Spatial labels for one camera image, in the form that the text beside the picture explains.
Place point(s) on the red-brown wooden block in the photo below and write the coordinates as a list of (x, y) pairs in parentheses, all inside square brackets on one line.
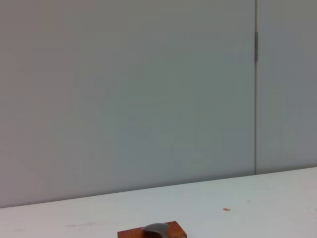
[(178, 230)]

